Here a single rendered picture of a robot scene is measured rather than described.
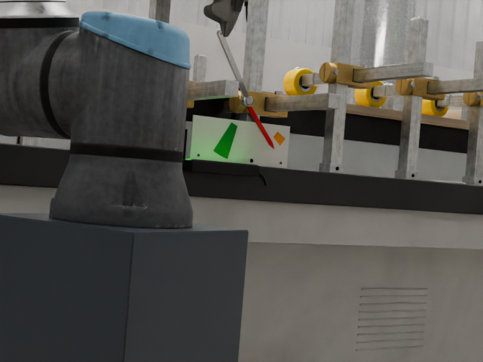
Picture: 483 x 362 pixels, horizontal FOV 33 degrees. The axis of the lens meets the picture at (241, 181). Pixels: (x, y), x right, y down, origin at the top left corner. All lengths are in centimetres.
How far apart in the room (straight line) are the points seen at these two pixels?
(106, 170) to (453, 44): 1107
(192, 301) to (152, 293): 9
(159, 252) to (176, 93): 22
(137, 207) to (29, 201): 71
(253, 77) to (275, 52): 838
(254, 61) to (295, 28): 859
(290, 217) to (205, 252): 95
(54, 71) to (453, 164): 173
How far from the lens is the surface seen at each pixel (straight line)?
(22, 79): 114
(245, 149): 189
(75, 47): 111
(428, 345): 264
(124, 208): 102
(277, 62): 1030
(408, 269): 253
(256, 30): 193
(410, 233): 225
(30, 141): 169
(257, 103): 191
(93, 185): 104
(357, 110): 235
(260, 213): 195
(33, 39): 115
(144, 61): 105
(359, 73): 206
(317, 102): 176
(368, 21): 607
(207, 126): 184
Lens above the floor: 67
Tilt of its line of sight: level
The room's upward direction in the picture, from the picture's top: 5 degrees clockwise
